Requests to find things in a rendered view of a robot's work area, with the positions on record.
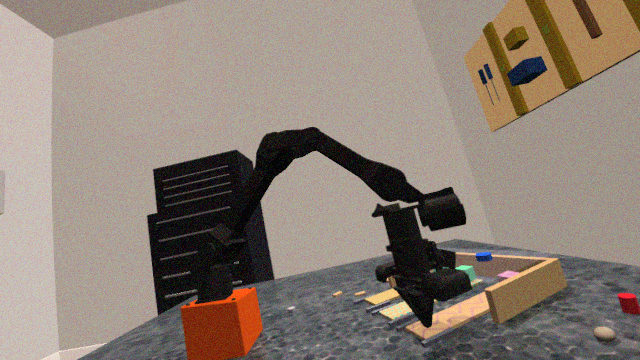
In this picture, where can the orange strip with teal polka dots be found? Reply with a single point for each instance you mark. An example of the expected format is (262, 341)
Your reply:
(398, 310)

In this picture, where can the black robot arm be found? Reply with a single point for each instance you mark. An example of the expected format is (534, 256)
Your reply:
(438, 210)

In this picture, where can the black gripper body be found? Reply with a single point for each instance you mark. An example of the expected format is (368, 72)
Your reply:
(410, 262)

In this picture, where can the blue short cylinder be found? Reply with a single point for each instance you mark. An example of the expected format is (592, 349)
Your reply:
(484, 257)

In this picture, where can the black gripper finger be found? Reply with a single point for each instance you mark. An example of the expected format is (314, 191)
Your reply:
(423, 306)
(403, 293)

